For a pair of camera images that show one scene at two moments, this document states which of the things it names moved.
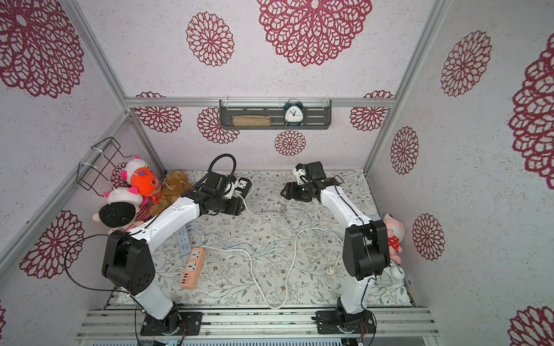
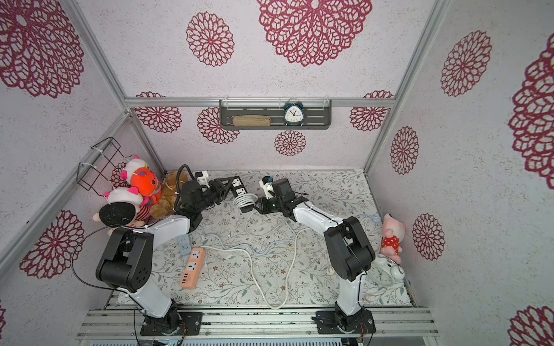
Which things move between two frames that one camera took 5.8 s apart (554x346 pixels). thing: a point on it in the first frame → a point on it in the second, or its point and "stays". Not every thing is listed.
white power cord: [257, 287] stays
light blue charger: [185, 246] stays
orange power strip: [190, 277] stays
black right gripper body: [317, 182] → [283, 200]
